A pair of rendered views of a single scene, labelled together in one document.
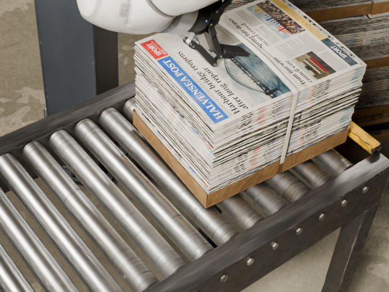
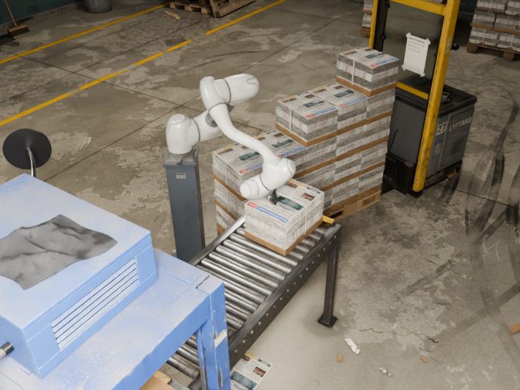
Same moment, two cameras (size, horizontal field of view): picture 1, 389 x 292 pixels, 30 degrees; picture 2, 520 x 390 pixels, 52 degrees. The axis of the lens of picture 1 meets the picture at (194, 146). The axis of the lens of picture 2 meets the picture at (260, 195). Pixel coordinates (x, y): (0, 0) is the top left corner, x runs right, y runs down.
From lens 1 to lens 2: 1.56 m
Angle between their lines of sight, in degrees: 15
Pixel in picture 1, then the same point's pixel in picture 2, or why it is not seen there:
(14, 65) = not seen: hidden behind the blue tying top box
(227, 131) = (289, 224)
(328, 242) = (316, 276)
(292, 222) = (316, 252)
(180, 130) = (269, 230)
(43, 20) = (174, 210)
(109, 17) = (254, 195)
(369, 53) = not seen: hidden behind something
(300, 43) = (299, 190)
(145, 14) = (264, 191)
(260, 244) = (308, 261)
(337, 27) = not seen: hidden behind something
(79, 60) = (192, 224)
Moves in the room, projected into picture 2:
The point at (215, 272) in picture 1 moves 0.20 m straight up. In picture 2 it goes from (298, 274) to (299, 244)
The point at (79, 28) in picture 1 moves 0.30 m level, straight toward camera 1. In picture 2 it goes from (191, 209) to (209, 234)
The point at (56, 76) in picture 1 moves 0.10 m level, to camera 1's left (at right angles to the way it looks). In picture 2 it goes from (181, 234) to (166, 236)
